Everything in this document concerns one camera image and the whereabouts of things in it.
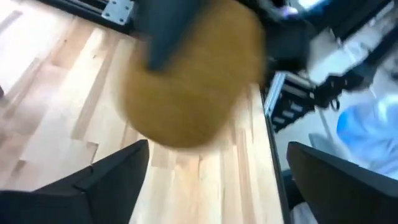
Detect black aluminium frame rail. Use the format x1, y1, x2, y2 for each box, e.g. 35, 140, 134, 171
37, 0, 134, 34
260, 85, 293, 224

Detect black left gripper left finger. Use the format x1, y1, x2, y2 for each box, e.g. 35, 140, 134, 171
0, 139, 150, 224

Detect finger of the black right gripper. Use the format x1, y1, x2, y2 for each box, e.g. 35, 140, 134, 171
264, 21, 312, 82
133, 0, 200, 71

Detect light blue object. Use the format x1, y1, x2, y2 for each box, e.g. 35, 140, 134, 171
337, 95, 398, 175

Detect black crate white labels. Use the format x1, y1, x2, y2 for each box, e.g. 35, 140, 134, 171
266, 73, 317, 133

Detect grey metal bracket plate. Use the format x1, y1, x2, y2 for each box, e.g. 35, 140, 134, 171
101, 0, 135, 26

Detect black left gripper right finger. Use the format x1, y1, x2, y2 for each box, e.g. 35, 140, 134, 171
287, 141, 398, 224

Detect white box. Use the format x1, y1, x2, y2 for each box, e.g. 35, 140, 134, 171
306, 18, 374, 85

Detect golden brown toy kiwi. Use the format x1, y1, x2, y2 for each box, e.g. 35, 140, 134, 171
119, 0, 266, 149

